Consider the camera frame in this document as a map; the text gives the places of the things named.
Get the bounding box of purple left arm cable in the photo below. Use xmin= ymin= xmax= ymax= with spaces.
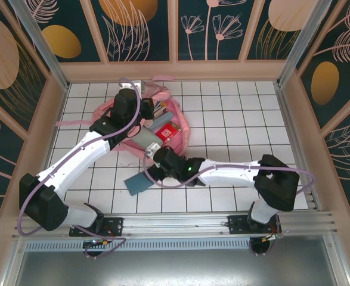
xmin=18 ymin=77 xmax=142 ymax=260

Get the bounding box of pink student backpack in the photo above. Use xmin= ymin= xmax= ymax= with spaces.
xmin=56 ymin=75 xmax=191 ymax=158

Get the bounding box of small plain teal notebook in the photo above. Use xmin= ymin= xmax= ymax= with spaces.
xmin=123 ymin=171 xmax=155 ymax=197

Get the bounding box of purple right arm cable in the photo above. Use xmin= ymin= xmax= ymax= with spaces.
xmin=143 ymin=147 xmax=317 ymax=257

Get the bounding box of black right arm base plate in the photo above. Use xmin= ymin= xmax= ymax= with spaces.
xmin=227 ymin=214 xmax=283 ymax=236

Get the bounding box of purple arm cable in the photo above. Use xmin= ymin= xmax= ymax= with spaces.
xmin=143 ymin=147 xmax=317 ymax=257
xmin=18 ymin=77 xmax=142 ymax=260

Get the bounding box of small circuit board with LEDs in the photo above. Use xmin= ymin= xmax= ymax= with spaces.
xmin=83 ymin=239 xmax=110 ymax=248

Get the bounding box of aluminium side rail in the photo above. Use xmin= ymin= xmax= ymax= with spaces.
xmin=274 ymin=85 xmax=324 ymax=213

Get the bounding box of aluminium corner post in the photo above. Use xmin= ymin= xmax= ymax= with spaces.
xmin=275 ymin=0 xmax=334 ymax=88
xmin=7 ymin=0 xmax=72 ymax=92

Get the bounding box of grey metal sheet panel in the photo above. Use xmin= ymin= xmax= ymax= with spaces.
xmin=13 ymin=250 xmax=350 ymax=286

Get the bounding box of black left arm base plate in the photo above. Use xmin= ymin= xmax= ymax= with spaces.
xmin=69 ymin=216 xmax=125 ymax=238

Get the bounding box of red packet with white print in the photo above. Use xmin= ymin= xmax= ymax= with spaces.
xmin=156 ymin=122 xmax=182 ymax=147

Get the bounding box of aluminium front rail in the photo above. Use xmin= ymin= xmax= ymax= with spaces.
xmin=12 ymin=210 xmax=338 ymax=239

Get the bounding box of slotted metal cable duct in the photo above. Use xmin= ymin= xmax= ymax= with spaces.
xmin=24 ymin=240 xmax=252 ymax=252

